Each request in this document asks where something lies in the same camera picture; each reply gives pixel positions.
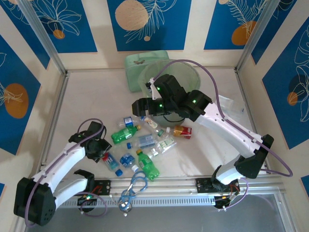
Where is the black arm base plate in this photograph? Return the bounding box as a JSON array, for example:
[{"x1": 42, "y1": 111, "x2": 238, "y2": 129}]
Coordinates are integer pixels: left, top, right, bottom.
[
  {"x1": 91, "y1": 180, "x2": 112, "y2": 195},
  {"x1": 195, "y1": 177, "x2": 239, "y2": 194}
]

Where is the clear flat plastic sleeve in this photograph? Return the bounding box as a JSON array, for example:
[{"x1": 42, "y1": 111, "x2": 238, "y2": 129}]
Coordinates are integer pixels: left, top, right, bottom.
[{"x1": 226, "y1": 101, "x2": 246, "y2": 119}]

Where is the clear bottle white swirl label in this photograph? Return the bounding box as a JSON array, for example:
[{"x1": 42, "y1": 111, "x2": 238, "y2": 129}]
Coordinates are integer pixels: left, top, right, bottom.
[{"x1": 142, "y1": 116, "x2": 159, "y2": 129}]

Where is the aluminium mounting rail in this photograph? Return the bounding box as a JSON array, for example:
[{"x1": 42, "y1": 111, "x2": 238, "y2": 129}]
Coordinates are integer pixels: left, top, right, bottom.
[{"x1": 24, "y1": 175, "x2": 283, "y2": 197}]

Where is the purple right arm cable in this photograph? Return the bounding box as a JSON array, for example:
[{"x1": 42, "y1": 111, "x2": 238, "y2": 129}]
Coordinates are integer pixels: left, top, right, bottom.
[{"x1": 153, "y1": 59, "x2": 294, "y2": 213}]

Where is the clear ribbed plastic bottle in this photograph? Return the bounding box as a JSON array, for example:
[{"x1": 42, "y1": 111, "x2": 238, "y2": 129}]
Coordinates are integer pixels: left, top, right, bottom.
[{"x1": 133, "y1": 134, "x2": 157, "y2": 149}]

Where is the aluminium frame post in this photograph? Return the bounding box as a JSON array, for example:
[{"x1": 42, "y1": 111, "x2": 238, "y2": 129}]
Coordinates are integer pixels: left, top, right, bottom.
[
  {"x1": 236, "y1": 0, "x2": 282, "y2": 73},
  {"x1": 17, "y1": 0, "x2": 68, "y2": 75}
]

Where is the crushed green plastic bottle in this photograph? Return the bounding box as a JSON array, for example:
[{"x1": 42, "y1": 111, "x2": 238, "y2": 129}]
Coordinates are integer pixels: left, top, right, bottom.
[{"x1": 111, "y1": 125, "x2": 142, "y2": 145}]

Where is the slotted grey cable duct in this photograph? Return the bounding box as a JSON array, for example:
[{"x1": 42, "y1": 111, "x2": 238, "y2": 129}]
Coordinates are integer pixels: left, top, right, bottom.
[{"x1": 57, "y1": 195, "x2": 216, "y2": 208}]

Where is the grey metal panel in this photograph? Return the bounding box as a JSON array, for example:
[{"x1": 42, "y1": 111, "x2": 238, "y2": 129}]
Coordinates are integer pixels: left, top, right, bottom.
[{"x1": 24, "y1": 193, "x2": 296, "y2": 232}]

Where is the red blue label bottle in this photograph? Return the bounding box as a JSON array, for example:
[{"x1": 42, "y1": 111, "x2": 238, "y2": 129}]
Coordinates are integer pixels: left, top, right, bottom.
[{"x1": 102, "y1": 152, "x2": 124, "y2": 176}]

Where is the green bottle yellow cap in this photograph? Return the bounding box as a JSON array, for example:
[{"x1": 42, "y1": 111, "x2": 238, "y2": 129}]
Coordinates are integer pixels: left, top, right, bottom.
[{"x1": 135, "y1": 149, "x2": 161, "y2": 182}]

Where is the red yellow label bottle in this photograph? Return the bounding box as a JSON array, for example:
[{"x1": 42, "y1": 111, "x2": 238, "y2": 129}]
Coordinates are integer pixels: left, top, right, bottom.
[{"x1": 166, "y1": 125, "x2": 193, "y2": 140}]

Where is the clear bottle green white label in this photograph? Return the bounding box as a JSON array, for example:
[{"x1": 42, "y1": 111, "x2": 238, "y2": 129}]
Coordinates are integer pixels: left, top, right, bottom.
[{"x1": 147, "y1": 137, "x2": 177, "y2": 159}]

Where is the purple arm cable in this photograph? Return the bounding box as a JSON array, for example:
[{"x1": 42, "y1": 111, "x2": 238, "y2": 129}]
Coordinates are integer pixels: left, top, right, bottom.
[
  {"x1": 25, "y1": 118, "x2": 107, "y2": 228},
  {"x1": 153, "y1": 59, "x2": 294, "y2": 213}
]

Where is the translucent bin with green liner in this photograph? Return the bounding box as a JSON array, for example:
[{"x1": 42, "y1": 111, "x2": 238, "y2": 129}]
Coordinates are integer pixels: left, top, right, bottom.
[{"x1": 138, "y1": 59, "x2": 201, "y2": 129}]

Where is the blue stethoscope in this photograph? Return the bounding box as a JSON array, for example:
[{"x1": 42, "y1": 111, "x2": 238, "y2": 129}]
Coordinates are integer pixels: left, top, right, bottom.
[{"x1": 110, "y1": 171, "x2": 148, "y2": 218}]

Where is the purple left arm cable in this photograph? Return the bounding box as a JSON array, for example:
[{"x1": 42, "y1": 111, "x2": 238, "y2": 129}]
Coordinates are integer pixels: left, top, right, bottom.
[{"x1": 25, "y1": 118, "x2": 107, "y2": 228}]

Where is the crushed blue label bottle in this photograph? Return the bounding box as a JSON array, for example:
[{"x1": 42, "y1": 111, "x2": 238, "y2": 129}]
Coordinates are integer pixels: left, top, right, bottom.
[{"x1": 120, "y1": 152, "x2": 139, "y2": 172}]

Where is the aluminium table edge rail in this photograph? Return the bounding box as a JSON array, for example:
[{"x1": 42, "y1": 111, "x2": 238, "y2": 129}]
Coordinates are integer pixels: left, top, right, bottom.
[
  {"x1": 23, "y1": 71, "x2": 70, "y2": 184},
  {"x1": 235, "y1": 69, "x2": 272, "y2": 174}
]

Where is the small circuit board with wires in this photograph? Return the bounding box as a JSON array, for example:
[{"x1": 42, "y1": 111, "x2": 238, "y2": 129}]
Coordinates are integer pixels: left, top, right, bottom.
[
  {"x1": 213, "y1": 185, "x2": 241, "y2": 210},
  {"x1": 77, "y1": 192, "x2": 98, "y2": 206}
]

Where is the clear bottle blue white label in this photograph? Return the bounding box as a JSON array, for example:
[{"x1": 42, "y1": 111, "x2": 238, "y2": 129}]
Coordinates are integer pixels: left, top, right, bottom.
[{"x1": 116, "y1": 116, "x2": 142, "y2": 129}]

